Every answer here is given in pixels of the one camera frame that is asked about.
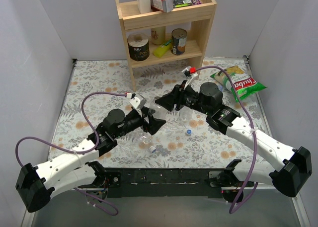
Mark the yellow green packet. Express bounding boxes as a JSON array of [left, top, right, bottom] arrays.
[[153, 39, 171, 58]]

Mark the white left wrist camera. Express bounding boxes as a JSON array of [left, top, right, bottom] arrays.
[[126, 92, 147, 117]]

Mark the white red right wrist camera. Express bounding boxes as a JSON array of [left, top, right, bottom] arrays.
[[181, 66, 198, 90]]

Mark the cream cylindrical jar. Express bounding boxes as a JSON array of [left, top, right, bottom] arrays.
[[151, 26, 165, 45]]

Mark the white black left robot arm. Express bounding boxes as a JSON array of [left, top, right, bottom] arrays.
[[15, 107, 166, 213]]

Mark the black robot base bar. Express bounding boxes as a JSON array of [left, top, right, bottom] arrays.
[[77, 166, 256, 203]]

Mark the green white chips bag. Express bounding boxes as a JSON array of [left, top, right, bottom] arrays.
[[211, 66, 267, 102]]

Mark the wooden two-tier shelf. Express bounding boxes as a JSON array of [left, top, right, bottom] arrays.
[[115, 0, 217, 91]]

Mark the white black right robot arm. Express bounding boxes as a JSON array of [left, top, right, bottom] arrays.
[[156, 82, 312, 197]]

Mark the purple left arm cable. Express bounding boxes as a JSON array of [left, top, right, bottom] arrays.
[[15, 91, 130, 216]]

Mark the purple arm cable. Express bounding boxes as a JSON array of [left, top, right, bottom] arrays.
[[15, 91, 130, 216], [195, 66, 259, 215]]

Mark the black wrapped paper roll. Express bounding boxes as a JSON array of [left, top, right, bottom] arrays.
[[127, 33, 150, 62]]

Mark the floral patterned table mat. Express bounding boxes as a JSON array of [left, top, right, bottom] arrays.
[[48, 60, 252, 168]]

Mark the white tall bottle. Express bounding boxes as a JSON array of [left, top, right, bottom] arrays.
[[137, 0, 151, 14]]

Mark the crushed clear bottle blue-white cap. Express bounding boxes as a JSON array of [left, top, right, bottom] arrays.
[[136, 132, 157, 153]]

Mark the clear bottle with silver cap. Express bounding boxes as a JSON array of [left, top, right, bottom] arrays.
[[149, 96, 167, 120]]

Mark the tin food can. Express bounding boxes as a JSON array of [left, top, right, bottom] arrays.
[[171, 28, 187, 55]]

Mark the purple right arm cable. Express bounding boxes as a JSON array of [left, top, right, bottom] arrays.
[[195, 66, 259, 215]]

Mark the red grey carton box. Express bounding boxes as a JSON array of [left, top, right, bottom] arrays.
[[151, 0, 174, 13]]

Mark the clear bottle with white cap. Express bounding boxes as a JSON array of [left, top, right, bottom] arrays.
[[179, 106, 194, 122]]

